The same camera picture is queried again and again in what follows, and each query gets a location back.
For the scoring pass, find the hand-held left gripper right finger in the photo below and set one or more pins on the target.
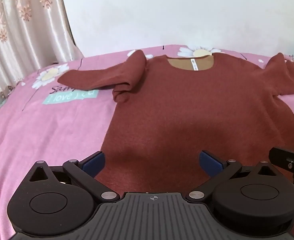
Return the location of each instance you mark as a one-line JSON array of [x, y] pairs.
[[210, 163]]

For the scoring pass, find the cream patterned curtain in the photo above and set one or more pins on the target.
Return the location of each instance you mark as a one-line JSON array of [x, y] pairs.
[[22, 30]]

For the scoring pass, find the rust red knit sweater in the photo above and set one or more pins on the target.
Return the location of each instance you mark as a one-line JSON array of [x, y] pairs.
[[186, 110]]

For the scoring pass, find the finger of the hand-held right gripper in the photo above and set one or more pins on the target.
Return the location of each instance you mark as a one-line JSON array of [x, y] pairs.
[[284, 158]]

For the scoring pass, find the pink floral bedsheet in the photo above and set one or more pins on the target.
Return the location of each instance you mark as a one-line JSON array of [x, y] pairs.
[[49, 130]]

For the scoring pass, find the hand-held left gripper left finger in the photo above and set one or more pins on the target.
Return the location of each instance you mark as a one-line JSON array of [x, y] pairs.
[[94, 164]]

